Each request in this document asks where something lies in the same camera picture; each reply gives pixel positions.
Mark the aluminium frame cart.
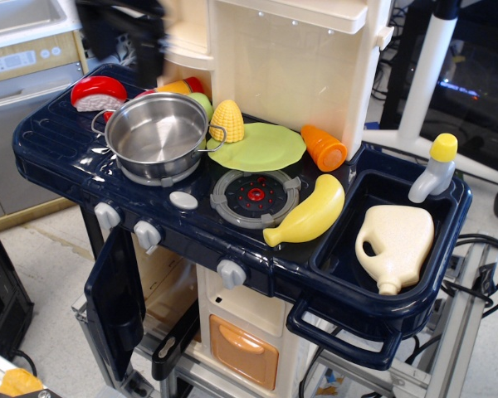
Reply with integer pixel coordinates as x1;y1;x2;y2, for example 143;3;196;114
72;244;497;397

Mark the black computer case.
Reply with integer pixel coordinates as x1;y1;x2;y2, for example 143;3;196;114
0;241;34;360

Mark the yellow toy corn cob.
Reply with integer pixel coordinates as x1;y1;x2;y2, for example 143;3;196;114
209;99;245;143

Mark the green toy plate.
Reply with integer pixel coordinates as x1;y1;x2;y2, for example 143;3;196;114
208;123;306;172

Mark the orange toy drawer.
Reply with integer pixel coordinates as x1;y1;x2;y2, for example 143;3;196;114
209;315;279;391

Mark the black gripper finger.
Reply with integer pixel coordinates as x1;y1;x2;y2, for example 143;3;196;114
83;24;119;61
132;34;164;87

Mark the black cable right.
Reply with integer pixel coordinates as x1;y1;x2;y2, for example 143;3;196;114
439;233;498;320

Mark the green toy apple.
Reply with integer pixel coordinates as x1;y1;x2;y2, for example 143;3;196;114
188;92;214;121

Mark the yellow cloth object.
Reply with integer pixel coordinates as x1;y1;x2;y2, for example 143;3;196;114
0;368;45;397

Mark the grey oval button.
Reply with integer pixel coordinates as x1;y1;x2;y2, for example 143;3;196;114
168;191;198;211

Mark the orange toy carrot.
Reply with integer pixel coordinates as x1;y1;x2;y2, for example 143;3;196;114
300;124;348;172

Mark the grey right stove knob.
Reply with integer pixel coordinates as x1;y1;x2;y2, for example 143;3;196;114
217;260;247;290

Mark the stainless steel pot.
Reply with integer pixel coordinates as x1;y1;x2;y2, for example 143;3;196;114
90;92;227;184

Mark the orange red toy can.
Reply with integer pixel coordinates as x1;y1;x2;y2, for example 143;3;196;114
155;76;204;95

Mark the grey toy stove burner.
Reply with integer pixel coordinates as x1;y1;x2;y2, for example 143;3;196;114
210;170;301;230

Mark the grey left stove knob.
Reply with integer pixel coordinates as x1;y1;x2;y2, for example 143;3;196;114
95;202;121;230

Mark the toy kitchen play set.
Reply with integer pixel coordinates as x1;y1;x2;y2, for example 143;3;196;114
12;1;471;371

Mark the white stand pole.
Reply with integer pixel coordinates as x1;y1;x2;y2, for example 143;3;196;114
363;1;498;185

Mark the grey middle stove knob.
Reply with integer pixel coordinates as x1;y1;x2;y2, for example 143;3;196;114
134;221;161;255

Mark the wooden appliance with panel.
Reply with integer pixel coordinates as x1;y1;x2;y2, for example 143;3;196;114
0;32;86;81

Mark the grey yellow toy faucet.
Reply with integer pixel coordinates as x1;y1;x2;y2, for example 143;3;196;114
408;133;458;203

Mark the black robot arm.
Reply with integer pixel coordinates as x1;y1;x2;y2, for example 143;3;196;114
75;1;167;87

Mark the cream toy jug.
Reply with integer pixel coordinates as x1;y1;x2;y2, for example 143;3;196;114
355;205;434;295

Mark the grey stove knob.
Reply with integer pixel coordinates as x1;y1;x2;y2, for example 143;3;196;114
134;221;161;255
95;202;121;230
217;260;247;290

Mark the yellow toy banana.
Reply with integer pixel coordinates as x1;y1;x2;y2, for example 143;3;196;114
263;174;345;247

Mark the navy oven door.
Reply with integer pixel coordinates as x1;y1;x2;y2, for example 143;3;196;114
84;227;146;381

